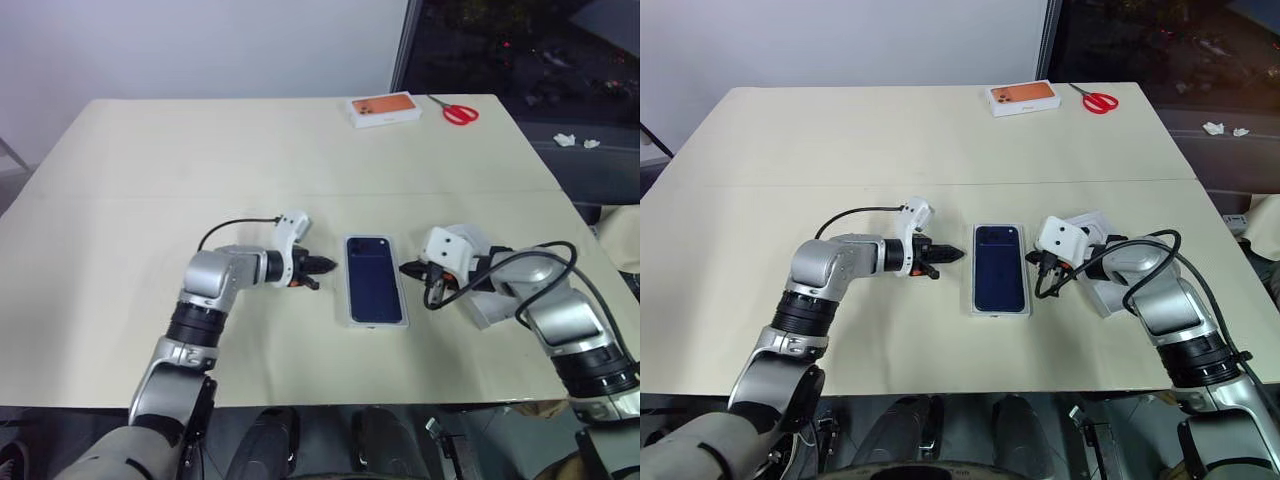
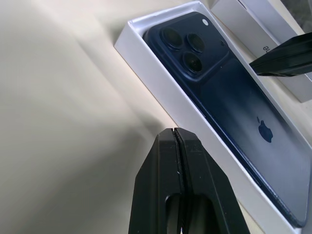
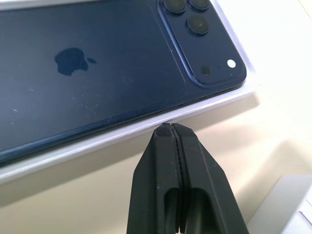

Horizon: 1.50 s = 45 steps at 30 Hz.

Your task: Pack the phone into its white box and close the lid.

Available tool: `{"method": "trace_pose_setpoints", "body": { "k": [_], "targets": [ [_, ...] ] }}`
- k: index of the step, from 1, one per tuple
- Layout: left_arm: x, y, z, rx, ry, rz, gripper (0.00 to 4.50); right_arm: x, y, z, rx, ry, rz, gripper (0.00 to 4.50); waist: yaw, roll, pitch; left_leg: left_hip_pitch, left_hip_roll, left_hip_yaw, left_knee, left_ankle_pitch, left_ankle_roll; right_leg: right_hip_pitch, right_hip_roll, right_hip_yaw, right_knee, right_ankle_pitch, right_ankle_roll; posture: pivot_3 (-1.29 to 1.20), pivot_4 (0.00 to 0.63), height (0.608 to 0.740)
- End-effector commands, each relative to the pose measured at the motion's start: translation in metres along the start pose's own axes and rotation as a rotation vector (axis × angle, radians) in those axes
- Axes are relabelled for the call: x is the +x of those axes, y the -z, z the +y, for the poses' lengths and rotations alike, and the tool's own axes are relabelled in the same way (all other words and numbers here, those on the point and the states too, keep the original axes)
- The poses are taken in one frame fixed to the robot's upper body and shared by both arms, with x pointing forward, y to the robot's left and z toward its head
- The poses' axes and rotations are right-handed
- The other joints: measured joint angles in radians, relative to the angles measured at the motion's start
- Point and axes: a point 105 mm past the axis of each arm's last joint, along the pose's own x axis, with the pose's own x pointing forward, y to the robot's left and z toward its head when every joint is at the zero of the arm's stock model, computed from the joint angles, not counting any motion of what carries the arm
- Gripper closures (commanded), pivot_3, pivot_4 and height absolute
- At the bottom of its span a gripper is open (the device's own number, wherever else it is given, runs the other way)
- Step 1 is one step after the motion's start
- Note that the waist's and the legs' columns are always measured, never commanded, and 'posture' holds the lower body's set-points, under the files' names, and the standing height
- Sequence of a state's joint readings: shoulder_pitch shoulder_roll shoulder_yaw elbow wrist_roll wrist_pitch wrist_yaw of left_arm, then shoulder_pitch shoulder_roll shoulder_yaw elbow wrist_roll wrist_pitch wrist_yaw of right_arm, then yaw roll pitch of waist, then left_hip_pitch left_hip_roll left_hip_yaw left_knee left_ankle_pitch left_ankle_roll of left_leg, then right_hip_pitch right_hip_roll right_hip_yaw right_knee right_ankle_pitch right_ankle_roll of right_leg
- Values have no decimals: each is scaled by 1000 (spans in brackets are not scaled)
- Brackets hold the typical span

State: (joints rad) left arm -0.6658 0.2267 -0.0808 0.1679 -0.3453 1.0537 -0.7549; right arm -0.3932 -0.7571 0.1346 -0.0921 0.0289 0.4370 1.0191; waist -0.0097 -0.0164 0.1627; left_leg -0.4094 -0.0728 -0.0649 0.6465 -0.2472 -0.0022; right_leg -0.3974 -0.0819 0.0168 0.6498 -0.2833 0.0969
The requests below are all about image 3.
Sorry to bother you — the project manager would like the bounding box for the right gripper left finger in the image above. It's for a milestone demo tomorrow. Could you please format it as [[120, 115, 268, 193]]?
[[126, 123, 184, 234]]

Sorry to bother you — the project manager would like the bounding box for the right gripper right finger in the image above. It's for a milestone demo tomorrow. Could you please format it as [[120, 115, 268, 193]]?
[[172, 123, 250, 234]]

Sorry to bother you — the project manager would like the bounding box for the white box lid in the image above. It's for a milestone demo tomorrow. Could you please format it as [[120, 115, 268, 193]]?
[[245, 174, 312, 234]]

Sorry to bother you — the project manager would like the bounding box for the white box bottom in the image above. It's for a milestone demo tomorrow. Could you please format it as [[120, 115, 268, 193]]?
[[0, 0, 255, 186]]

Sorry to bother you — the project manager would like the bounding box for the dark blue smartphone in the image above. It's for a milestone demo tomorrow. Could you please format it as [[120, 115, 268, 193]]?
[[0, 0, 247, 169]]

